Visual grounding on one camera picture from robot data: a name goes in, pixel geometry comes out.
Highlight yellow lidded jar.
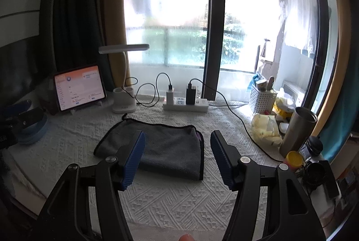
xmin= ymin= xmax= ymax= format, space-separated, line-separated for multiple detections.
xmin=285 ymin=151 xmax=304 ymax=172

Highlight white power strip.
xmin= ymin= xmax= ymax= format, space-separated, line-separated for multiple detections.
xmin=162 ymin=98 xmax=210 ymax=113

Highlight white desk lamp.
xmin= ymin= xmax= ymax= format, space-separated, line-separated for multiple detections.
xmin=98 ymin=44 xmax=150 ymax=114

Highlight hanging white shirt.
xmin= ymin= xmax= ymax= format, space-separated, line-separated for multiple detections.
xmin=283 ymin=0 xmax=318 ymax=58

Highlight tan curtain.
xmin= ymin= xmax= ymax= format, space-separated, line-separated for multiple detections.
xmin=104 ymin=0 xmax=132 ymax=89

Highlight stainless steel tumbler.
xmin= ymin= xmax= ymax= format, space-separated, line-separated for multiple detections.
xmin=279 ymin=106 xmax=319 ymax=159

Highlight black device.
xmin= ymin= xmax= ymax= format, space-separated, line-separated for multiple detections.
xmin=302 ymin=159 xmax=340 ymax=199

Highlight pale yellow packet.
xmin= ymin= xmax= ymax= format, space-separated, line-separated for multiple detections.
xmin=250 ymin=113 xmax=283 ymax=148

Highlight grey towel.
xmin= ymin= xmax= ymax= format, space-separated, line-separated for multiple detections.
xmin=94 ymin=118 xmax=207 ymax=181

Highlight white tablet stand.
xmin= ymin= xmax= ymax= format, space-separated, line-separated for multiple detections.
xmin=60 ymin=99 xmax=106 ymax=116

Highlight white textured tablecloth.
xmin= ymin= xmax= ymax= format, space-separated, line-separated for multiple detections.
xmin=8 ymin=95 xmax=312 ymax=233

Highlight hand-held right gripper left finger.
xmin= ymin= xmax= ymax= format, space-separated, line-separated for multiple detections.
xmin=36 ymin=130 xmax=146 ymax=241

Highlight black capped bottle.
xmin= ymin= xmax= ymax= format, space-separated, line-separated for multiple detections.
xmin=298 ymin=136 xmax=324 ymax=161

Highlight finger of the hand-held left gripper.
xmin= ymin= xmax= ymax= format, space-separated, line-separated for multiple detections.
xmin=7 ymin=108 xmax=49 ymax=144
xmin=1 ymin=99 xmax=33 ymax=119

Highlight long black charging cable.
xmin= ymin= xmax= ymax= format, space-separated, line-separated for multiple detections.
xmin=189 ymin=78 xmax=285 ymax=162

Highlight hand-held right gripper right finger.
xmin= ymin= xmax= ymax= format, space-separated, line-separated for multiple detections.
xmin=210 ymin=130 xmax=327 ymax=241

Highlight yellow plastic bag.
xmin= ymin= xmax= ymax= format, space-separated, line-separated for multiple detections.
xmin=273 ymin=95 xmax=298 ymax=119

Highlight white plastic basket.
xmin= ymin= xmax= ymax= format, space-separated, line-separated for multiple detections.
xmin=248 ymin=83 xmax=278 ymax=114

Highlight black charger plug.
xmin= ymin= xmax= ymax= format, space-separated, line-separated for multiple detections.
xmin=185 ymin=83 xmax=196 ymax=105

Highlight dark window frame post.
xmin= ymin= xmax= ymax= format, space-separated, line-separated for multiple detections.
xmin=202 ymin=0 xmax=225 ymax=100

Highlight teal curtain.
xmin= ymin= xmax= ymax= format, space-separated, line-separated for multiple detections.
xmin=318 ymin=42 xmax=359 ymax=164

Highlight white charger plug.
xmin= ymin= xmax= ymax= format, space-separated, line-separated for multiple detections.
xmin=166 ymin=85 xmax=176 ymax=104

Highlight dark green curtain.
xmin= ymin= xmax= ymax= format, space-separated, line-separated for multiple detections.
xmin=39 ymin=0 xmax=116 ymax=90

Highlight tablet with lit screen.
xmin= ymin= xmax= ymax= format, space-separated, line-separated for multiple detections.
xmin=53 ymin=65 xmax=107 ymax=113

